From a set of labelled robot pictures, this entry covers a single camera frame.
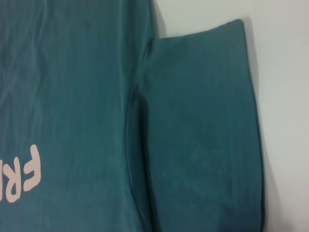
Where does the teal t-shirt with FREE print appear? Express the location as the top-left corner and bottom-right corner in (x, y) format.
(0, 0), (270, 232)

